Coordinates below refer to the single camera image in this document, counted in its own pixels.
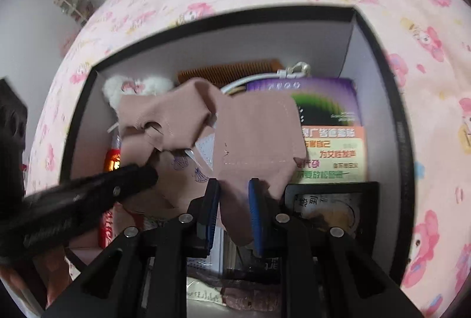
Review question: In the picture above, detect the clear window snack packet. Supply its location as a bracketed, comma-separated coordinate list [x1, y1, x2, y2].
[292, 192, 359, 230]

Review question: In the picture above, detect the brown wooden comb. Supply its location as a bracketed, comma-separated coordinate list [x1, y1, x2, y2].
[178, 59, 286, 87]

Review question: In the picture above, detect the black printed packet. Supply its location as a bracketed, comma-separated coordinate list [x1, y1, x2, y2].
[235, 255, 291, 282]

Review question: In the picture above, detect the orange green leaflet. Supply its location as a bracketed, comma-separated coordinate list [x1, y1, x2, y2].
[294, 125, 368, 185]

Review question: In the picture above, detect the pink cartoon printed blanket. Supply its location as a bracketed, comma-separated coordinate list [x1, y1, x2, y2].
[26, 0, 471, 318]

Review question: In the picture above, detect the black box container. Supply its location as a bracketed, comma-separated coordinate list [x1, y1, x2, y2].
[59, 3, 418, 318]

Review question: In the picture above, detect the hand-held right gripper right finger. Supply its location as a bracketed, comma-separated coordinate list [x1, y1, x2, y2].
[248, 178, 424, 318]

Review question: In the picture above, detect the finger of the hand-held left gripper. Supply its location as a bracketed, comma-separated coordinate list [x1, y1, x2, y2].
[0, 163, 160, 260]

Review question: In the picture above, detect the black frame display box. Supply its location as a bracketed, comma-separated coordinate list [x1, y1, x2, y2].
[285, 181, 380, 231]

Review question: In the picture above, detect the brown textured packet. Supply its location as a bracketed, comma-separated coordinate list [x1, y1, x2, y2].
[221, 285, 291, 313]

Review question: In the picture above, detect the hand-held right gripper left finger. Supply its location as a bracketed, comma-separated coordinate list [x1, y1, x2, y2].
[42, 178, 221, 318]

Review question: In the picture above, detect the purple box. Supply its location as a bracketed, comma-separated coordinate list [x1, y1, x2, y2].
[246, 77, 363, 127]

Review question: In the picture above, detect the small pale candy packet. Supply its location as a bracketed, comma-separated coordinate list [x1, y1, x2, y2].
[186, 276, 225, 306]

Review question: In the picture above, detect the red envelope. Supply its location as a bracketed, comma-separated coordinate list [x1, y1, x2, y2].
[99, 136, 146, 249]

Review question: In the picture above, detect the white charging cable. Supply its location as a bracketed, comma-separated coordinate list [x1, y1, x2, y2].
[221, 62, 313, 96]

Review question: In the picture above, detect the white plush toy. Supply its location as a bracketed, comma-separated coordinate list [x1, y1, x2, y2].
[102, 75, 174, 110]

